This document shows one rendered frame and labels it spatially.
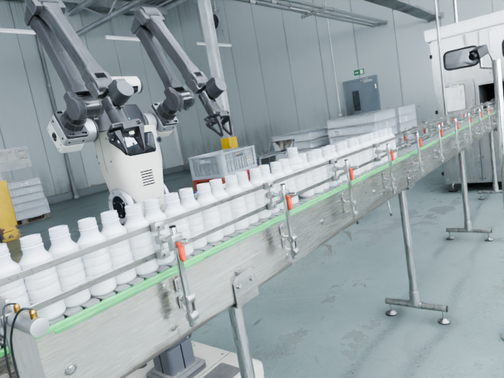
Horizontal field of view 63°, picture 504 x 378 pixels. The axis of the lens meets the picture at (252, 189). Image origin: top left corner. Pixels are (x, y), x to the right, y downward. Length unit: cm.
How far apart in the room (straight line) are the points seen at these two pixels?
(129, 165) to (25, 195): 906
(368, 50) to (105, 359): 1162
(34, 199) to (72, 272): 989
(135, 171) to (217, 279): 72
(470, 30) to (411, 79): 605
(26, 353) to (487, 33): 556
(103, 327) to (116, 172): 88
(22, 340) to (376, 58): 1167
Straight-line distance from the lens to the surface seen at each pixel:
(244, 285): 122
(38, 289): 89
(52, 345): 90
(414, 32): 1180
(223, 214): 119
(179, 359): 198
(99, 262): 94
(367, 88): 1212
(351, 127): 800
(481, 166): 589
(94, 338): 94
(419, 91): 1170
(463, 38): 585
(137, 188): 171
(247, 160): 407
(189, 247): 108
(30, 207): 1075
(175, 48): 182
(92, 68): 150
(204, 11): 1204
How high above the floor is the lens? 130
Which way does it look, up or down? 9 degrees down
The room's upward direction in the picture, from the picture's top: 10 degrees counter-clockwise
